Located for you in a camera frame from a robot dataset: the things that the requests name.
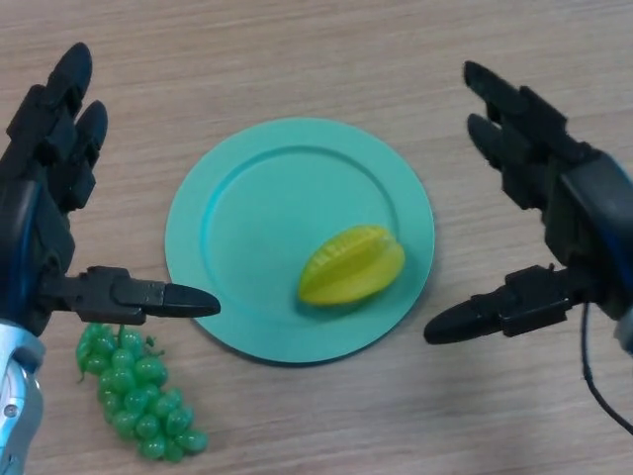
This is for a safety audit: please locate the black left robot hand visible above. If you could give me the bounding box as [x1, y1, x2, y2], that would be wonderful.
[0, 42, 222, 337]

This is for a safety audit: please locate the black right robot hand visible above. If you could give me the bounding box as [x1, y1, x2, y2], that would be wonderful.
[423, 59, 633, 346]

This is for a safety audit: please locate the yellow starfruit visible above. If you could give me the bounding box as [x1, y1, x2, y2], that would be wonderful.
[297, 224, 407, 309]

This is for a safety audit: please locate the green round plate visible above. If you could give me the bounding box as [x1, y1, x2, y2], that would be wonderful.
[164, 116, 435, 367]

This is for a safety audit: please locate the green plastic grape bunch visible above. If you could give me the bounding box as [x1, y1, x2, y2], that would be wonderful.
[73, 322, 209, 464]

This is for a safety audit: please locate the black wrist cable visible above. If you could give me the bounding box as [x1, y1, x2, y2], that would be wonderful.
[579, 300, 633, 431]

